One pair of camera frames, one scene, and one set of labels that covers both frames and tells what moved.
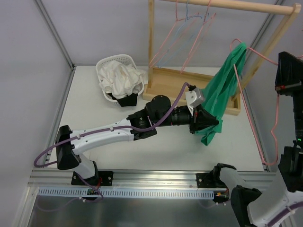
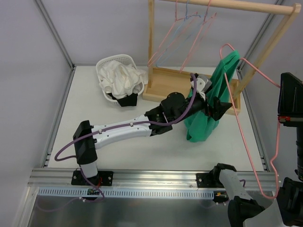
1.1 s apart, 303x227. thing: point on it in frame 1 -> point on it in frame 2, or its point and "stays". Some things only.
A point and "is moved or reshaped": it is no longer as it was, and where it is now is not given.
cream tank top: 120,80 stays
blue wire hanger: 178,39 stays
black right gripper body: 288,88 -> 288,113
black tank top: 131,100 stays
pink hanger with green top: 245,109 -> 239,126
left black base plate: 107,178 stays
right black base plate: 211,180 stays
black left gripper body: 194,121 -> 210,109
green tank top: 221,89 is moved or reshaped
